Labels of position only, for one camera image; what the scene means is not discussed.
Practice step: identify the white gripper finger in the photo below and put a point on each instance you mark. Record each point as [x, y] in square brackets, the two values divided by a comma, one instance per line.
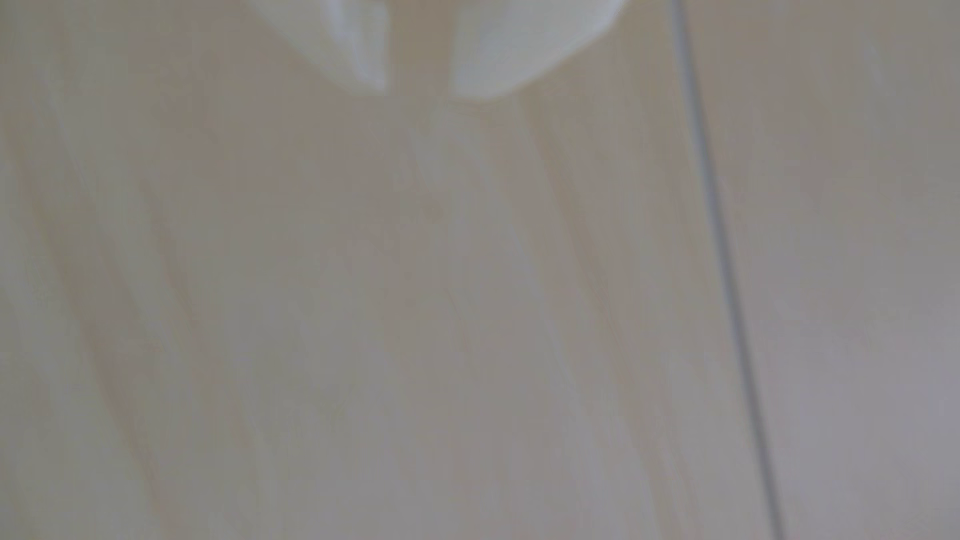
[330, 30]
[525, 37]

